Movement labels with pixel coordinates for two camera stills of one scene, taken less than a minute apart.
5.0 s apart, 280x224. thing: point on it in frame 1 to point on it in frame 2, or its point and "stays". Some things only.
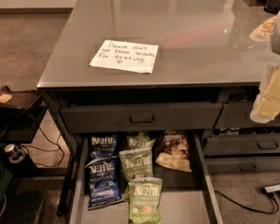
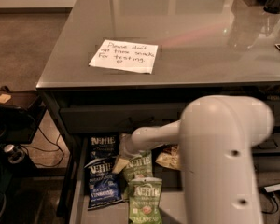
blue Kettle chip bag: (105, 182) stays
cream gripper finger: (265, 110) to (119, 165)
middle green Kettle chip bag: (134, 162) stays
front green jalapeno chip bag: (145, 194) stays
